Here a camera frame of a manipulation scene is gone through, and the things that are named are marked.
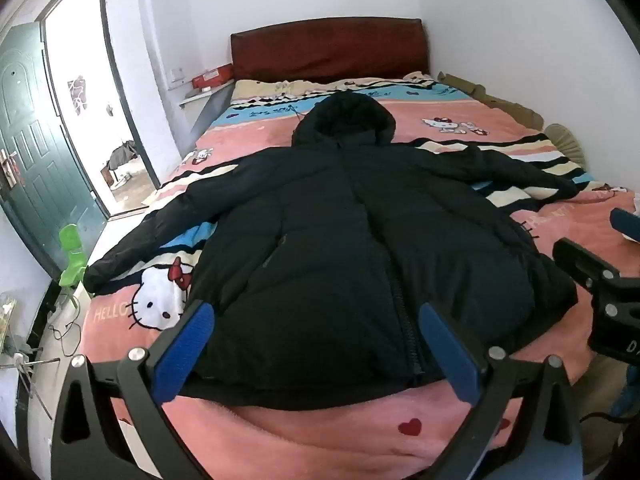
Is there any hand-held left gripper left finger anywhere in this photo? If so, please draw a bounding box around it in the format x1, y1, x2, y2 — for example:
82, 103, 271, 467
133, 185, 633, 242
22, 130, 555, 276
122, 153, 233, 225
50, 300, 216, 480

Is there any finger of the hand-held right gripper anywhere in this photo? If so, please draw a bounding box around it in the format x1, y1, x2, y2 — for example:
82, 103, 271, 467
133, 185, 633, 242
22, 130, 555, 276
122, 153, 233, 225
610, 207, 640, 235
552, 237, 640, 318

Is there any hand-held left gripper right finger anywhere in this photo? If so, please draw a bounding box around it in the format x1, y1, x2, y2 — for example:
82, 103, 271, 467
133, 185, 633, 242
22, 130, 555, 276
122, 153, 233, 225
419, 302, 586, 480

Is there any black hooded puffer jacket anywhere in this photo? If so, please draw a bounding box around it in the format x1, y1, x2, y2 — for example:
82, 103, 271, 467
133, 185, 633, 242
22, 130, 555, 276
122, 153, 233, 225
84, 91, 581, 413

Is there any tan cloth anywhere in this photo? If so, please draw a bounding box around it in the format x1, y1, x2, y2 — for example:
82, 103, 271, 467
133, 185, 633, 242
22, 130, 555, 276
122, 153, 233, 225
575, 355, 640, 476

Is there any person's blue patterned clothing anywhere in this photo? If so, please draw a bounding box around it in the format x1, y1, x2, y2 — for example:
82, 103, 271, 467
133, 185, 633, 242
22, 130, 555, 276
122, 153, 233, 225
612, 385, 640, 416

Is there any beige pleated fan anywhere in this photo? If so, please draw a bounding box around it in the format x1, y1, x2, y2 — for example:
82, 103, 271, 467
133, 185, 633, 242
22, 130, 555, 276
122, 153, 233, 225
544, 122, 588, 166

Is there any green plastic chair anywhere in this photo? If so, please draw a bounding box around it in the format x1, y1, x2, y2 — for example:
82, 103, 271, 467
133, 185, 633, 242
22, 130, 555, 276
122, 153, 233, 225
58, 224, 91, 311

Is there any bed with Hello Kitty blanket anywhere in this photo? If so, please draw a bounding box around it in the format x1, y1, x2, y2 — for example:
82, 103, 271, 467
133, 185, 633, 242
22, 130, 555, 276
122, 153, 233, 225
75, 76, 640, 480

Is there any metal folding stand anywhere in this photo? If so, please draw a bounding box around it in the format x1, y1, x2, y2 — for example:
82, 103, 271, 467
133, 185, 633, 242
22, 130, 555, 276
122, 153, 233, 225
0, 350, 53, 421

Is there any cardboard beside bed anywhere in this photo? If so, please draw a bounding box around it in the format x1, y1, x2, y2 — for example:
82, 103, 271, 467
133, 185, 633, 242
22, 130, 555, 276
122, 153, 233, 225
437, 72, 546, 131

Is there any dark clutter heap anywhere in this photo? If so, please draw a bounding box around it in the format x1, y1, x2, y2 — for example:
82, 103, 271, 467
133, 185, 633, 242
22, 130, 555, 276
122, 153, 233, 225
102, 142, 146, 181

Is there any green panelled door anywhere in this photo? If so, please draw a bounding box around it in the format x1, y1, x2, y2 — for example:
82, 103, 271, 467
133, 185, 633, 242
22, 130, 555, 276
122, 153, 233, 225
0, 22, 108, 281

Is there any red box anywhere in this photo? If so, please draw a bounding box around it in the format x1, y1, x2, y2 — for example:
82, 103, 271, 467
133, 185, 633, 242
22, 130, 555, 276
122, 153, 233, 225
191, 64, 234, 89

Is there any hanging patterned garment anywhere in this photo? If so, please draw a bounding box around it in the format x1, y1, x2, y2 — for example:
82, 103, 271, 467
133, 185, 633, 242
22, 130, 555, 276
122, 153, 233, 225
67, 75, 88, 116

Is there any dark red headboard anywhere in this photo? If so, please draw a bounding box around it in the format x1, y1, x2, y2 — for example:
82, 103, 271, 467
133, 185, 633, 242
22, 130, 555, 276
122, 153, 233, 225
230, 17, 432, 83

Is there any thin floor cable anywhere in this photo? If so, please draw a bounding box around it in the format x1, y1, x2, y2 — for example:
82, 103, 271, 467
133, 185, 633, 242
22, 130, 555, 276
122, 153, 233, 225
47, 305, 83, 356

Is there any white wall shelf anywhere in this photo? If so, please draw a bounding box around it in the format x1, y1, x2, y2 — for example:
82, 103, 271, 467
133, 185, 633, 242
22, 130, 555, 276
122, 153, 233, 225
179, 82, 236, 108

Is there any brass door handle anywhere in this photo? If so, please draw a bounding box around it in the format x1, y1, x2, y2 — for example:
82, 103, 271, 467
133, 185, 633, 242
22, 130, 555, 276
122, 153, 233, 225
0, 150, 20, 188

